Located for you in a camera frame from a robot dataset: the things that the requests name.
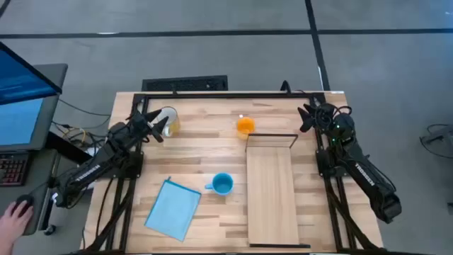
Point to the grey desk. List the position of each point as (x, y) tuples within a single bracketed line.
[(42, 170)]

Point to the white mug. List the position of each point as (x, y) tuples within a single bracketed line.
[(173, 125)]

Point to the person's hand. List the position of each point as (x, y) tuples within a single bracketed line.
[(12, 223)]

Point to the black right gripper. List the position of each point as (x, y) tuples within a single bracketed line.
[(325, 118)]

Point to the black desk support beam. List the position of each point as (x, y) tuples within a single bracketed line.
[(65, 145)]

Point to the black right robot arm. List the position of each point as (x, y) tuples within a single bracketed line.
[(364, 173)]

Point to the light blue cloth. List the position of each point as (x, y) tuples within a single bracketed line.
[(173, 209)]

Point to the white flat box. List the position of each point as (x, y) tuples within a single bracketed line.
[(91, 151)]

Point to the yellow mug orange inside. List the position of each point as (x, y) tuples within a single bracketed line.
[(245, 125)]

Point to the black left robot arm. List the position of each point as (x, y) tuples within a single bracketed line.
[(95, 166)]

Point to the grey framed computer monitor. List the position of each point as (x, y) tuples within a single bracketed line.
[(21, 122)]

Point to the wooden shelf black metal legs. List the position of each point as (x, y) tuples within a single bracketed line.
[(272, 195)]

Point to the dark blue computer screen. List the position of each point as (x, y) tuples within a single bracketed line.
[(17, 78)]

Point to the black computer mouse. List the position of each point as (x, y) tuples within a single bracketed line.
[(25, 200)]

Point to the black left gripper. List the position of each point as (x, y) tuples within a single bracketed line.
[(141, 125)]

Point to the light blue mug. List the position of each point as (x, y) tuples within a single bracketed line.
[(223, 185)]

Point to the black backlit keyboard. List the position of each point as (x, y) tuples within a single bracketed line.
[(12, 169)]

